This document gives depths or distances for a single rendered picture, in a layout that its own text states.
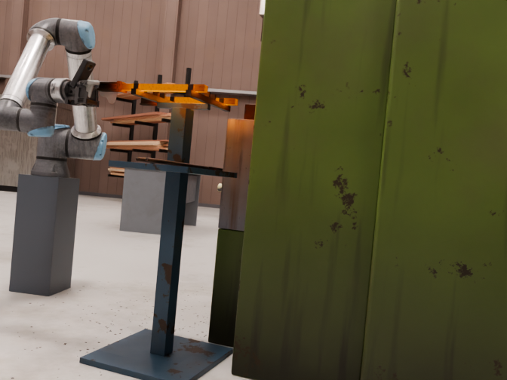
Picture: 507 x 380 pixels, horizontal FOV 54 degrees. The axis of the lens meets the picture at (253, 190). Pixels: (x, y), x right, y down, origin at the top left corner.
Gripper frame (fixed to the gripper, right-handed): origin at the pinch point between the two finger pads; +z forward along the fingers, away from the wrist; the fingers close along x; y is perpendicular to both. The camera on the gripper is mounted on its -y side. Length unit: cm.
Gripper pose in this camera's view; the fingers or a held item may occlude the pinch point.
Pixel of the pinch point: (113, 85)
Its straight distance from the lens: 185.3
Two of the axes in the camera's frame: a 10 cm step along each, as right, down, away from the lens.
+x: -3.7, -0.2, -9.3
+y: -0.9, 10.0, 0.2
